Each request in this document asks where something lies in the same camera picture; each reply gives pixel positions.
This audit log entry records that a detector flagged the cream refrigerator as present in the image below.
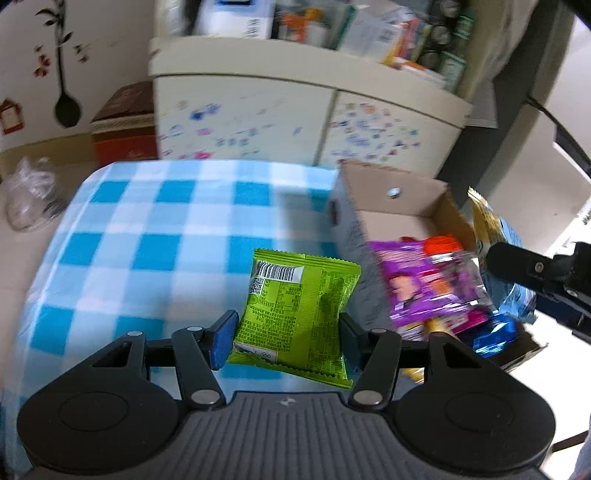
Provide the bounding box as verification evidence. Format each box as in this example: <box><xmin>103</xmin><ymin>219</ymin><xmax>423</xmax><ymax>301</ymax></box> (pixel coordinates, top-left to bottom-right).
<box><xmin>438</xmin><ymin>1</ymin><xmax>590</xmax><ymax>254</ymax></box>

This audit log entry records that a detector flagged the white barcode box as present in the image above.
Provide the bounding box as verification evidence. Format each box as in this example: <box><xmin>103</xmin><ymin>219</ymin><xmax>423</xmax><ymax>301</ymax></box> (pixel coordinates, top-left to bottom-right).
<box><xmin>335</xmin><ymin>5</ymin><xmax>404</xmax><ymax>64</ymax></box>

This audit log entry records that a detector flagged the pink white snack packet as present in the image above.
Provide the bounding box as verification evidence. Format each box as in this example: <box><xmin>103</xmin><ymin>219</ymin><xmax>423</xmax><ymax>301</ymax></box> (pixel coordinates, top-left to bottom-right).
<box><xmin>443</xmin><ymin>309</ymin><xmax>489</xmax><ymax>334</ymax></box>

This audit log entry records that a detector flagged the red noodle snack packet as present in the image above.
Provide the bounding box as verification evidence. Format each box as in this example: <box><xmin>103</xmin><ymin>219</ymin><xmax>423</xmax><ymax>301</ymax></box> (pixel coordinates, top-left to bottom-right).
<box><xmin>400</xmin><ymin>235</ymin><xmax>464</xmax><ymax>256</ymax></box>

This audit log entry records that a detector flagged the cream sticker-covered cabinet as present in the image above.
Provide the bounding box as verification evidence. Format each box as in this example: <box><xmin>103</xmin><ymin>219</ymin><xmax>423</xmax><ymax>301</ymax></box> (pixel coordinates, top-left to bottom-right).
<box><xmin>146</xmin><ymin>0</ymin><xmax>514</xmax><ymax>181</ymax></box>

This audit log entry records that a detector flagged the brown red gift box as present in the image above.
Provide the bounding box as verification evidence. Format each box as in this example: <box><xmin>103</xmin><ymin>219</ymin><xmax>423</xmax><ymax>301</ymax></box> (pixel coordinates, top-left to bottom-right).
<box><xmin>90</xmin><ymin>81</ymin><xmax>158</xmax><ymax>167</ymax></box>

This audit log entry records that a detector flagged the clear plastic bag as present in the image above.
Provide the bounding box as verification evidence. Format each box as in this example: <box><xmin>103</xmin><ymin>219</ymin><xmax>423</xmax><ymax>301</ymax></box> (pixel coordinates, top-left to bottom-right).
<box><xmin>3</xmin><ymin>156</ymin><xmax>69</xmax><ymax>232</ymax></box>

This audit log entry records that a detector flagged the blue white checkered tablecloth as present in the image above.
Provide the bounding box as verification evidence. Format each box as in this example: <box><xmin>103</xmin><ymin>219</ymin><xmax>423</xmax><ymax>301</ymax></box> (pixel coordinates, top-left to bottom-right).
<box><xmin>1</xmin><ymin>160</ymin><xmax>337</xmax><ymax>478</ymax></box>

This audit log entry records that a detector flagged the blue foil snack bag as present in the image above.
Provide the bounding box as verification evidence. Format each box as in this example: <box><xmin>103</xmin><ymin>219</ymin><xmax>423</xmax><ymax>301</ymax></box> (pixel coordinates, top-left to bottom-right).
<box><xmin>472</xmin><ymin>314</ymin><xmax>519</xmax><ymax>358</ymax></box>

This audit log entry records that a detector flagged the green snack packet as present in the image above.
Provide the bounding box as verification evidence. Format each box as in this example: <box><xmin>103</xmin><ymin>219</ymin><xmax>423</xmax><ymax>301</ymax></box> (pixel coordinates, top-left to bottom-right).
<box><xmin>228</xmin><ymin>249</ymin><xmax>362</xmax><ymax>389</ymax></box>

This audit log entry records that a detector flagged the white blue carton box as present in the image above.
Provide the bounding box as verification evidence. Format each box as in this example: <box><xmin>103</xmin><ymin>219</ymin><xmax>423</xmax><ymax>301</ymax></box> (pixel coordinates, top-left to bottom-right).
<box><xmin>193</xmin><ymin>0</ymin><xmax>276</xmax><ymax>40</ymax></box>

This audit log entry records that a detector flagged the purple cartoon snack packet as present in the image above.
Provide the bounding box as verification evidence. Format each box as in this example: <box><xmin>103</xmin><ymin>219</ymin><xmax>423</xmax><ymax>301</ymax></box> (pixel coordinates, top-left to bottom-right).
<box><xmin>370</xmin><ymin>240</ymin><xmax>495</xmax><ymax>328</ymax></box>

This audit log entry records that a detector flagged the orange small packet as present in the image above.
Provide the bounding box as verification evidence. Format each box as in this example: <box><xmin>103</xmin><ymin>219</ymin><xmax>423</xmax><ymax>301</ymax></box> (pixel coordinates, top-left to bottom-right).
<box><xmin>277</xmin><ymin>7</ymin><xmax>328</xmax><ymax>47</ymax></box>

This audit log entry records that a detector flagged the cardboard milk box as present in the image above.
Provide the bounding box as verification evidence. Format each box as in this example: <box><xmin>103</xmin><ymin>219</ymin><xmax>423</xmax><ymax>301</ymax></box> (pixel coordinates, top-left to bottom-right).
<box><xmin>328</xmin><ymin>160</ymin><xmax>544</xmax><ymax>370</ymax></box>

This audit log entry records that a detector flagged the green glass bottle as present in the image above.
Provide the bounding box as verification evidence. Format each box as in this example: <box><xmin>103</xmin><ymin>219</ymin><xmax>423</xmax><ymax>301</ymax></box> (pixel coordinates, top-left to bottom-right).
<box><xmin>438</xmin><ymin>8</ymin><xmax>475</xmax><ymax>93</ymax></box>

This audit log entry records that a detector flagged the yellow waffle packet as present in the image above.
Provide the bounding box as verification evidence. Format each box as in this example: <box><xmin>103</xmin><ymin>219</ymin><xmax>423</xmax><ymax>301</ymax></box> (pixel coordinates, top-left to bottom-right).
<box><xmin>396</xmin><ymin>315</ymin><xmax>468</xmax><ymax>385</ymax></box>

